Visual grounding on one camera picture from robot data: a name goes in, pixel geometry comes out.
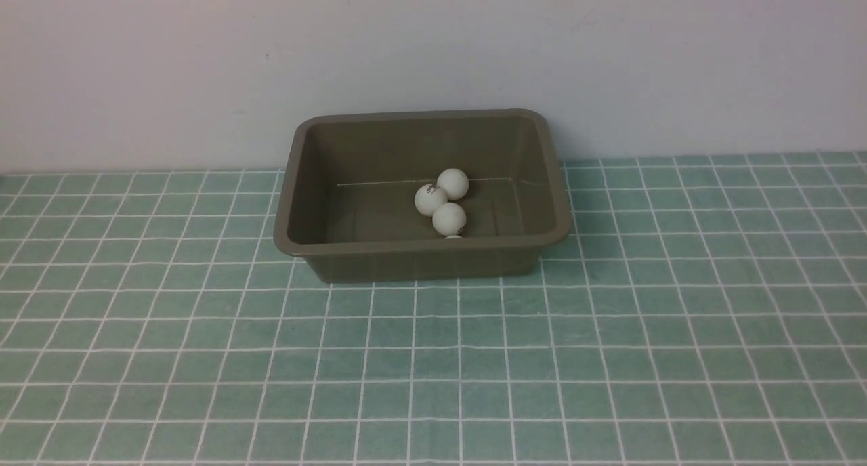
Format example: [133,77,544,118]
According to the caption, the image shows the olive green plastic bin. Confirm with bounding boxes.
[273,108,573,284]

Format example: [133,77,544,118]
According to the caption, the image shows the green checkered table mat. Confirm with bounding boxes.
[1,152,866,465]

